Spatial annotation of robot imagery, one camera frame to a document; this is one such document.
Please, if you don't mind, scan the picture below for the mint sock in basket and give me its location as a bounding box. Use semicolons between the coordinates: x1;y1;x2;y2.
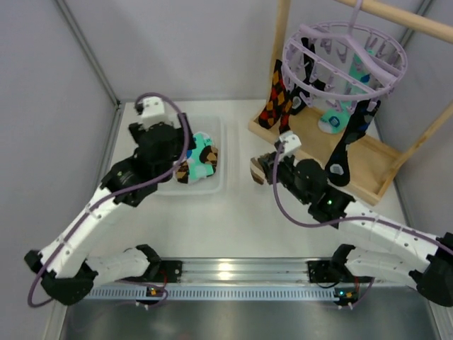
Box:
187;132;218;183

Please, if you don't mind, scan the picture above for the black grey-sole sock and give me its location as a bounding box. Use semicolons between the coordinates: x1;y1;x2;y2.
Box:
289;37;326;116

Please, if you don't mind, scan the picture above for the purple round clip hanger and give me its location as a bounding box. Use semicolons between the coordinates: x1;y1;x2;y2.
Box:
281;1;408;113

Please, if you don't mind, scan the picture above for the wooden hanger stand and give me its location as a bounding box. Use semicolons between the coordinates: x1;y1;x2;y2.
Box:
248;0;453;206

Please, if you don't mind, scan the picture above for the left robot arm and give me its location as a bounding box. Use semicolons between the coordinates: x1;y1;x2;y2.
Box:
24;114;195;308

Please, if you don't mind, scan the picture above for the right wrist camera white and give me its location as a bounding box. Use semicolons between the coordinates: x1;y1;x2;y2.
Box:
274;130;302;158

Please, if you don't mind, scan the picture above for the navy patterned sock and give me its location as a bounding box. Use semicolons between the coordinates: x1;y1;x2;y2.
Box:
324;100;382;187

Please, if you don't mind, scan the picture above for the argyle red orange sock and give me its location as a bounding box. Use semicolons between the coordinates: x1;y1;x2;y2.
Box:
258;59;287;129

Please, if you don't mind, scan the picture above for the white plastic basket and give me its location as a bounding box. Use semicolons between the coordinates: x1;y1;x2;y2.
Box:
157;115;227;196

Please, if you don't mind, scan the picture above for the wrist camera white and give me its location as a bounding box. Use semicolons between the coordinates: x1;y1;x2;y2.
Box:
134;96;169;130
274;130;302;158

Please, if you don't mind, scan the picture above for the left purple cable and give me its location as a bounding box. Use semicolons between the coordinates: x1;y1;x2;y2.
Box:
27;92;190;308

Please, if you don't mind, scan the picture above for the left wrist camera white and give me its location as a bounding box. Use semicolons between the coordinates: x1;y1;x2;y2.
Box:
134;96;169;130

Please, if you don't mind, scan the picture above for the aluminium rail base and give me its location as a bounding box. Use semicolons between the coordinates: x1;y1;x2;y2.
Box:
84;257;411;302

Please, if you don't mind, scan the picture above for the brown striped sock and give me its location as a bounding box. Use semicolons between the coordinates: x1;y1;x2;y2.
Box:
250;152;275;185

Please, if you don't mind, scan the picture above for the mint green sock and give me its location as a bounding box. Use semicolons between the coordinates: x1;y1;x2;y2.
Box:
318;55;371;135

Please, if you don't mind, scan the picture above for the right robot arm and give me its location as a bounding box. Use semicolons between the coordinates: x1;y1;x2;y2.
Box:
250;153;452;307

